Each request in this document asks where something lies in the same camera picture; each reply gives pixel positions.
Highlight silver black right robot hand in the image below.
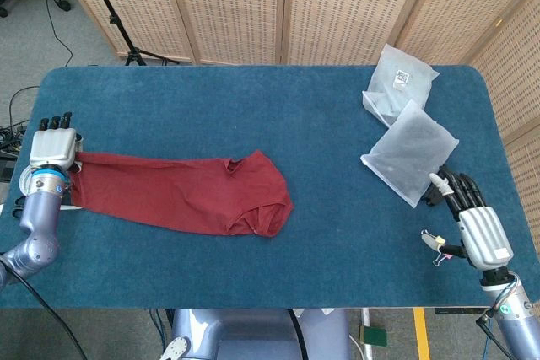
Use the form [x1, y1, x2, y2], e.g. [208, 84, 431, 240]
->
[423, 164, 515, 271]

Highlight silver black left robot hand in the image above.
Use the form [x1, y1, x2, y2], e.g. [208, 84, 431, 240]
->
[28, 111, 84, 174]

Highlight red T-shirt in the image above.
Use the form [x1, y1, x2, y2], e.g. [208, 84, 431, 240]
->
[67, 149, 294, 238]

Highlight clear jar of clips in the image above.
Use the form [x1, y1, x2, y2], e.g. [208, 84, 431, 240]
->
[19, 165, 33, 197]

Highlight yellow binder clip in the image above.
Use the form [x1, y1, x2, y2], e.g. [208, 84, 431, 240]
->
[420, 228, 446, 247]

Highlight black stapler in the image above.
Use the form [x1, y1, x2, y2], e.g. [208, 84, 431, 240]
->
[423, 185, 449, 208]

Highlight plain frosted plastic bag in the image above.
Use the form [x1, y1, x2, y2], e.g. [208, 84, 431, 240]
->
[360, 99, 460, 208]

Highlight black tripod stand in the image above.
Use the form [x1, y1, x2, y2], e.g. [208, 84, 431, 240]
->
[78, 0, 181, 67]

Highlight white table leg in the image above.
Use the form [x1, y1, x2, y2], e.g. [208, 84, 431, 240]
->
[361, 308, 374, 360]

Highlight frosted bag with printed label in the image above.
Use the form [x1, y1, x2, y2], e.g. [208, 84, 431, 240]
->
[361, 43, 440, 127]

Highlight blue table cover mat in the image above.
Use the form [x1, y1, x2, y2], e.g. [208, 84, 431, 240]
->
[0, 65, 531, 309]

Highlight blue-grey robot torso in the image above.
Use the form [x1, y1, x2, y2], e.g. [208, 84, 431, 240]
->
[159, 308, 351, 360]

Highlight black floor cable bundle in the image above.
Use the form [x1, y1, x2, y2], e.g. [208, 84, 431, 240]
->
[0, 85, 41, 159]

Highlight black-handled scissors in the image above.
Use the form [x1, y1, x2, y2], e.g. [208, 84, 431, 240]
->
[11, 196, 84, 219]

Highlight blue cable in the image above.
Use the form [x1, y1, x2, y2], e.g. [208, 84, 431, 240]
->
[149, 308, 170, 352]
[484, 308, 505, 360]

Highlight thin black floor cable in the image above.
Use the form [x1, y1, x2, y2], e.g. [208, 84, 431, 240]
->
[44, 0, 73, 67]

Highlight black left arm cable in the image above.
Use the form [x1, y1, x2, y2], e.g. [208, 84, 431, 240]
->
[0, 262, 90, 360]

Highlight thick black torso cable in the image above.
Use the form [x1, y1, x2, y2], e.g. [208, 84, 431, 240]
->
[288, 309, 308, 360]

